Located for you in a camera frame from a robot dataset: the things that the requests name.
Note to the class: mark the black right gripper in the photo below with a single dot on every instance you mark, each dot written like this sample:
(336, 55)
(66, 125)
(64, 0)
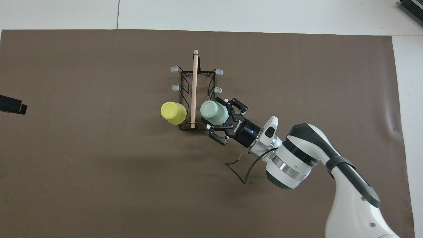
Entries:
(244, 132)

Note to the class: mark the pale green plastic cup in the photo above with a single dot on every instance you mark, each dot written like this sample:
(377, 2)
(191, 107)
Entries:
(213, 112)

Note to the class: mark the yellow plastic cup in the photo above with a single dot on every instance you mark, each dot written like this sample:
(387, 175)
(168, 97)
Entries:
(173, 112)

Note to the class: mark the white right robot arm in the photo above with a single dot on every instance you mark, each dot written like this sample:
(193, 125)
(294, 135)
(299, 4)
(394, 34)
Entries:
(297, 155)

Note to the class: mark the brown table mat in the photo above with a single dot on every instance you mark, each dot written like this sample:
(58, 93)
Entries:
(99, 172)

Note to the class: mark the dark grey laptop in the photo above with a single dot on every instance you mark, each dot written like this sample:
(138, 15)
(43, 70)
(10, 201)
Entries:
(413, 6)

